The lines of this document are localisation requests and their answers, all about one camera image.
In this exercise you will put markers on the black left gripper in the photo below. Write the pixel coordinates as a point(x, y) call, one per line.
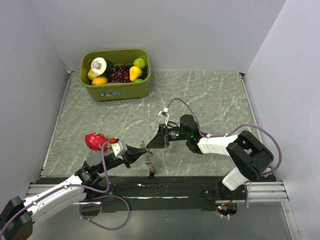
point(131, 155)

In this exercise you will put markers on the yellow pear toy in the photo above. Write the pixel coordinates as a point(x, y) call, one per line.
point(134, 73)

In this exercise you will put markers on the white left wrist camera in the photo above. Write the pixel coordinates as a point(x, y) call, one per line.
point(119, 147)

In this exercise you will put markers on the red dragon fruit toy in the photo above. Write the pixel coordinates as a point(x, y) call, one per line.
point(95, 140)

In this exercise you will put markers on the white black cylinder toy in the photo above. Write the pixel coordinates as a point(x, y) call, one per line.
point(102, 67)

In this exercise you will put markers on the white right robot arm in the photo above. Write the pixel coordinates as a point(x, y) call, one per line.
point(250, 156)

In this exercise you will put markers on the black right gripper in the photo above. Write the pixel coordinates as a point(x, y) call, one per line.
point(160, 140)

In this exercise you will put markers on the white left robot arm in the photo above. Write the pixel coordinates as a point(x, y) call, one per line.
point(20, 216)

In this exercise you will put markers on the green apple toy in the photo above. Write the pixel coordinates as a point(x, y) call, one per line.
point(140, 63)

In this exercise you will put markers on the olive green plastic tub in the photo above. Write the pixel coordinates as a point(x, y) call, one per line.
point(115, 91)

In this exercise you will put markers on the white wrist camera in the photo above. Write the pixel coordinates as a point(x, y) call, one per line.
point(119, 147)
point(164, 113)

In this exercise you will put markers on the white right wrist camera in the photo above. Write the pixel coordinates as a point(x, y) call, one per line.
point(164, 113)

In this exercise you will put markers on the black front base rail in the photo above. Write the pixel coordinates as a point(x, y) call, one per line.
point(140, 193)

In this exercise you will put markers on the dark red grape bunch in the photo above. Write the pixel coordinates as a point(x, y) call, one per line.
point(122, 75)

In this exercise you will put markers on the yellow lemon toy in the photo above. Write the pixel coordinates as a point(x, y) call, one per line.
point(99, 80)

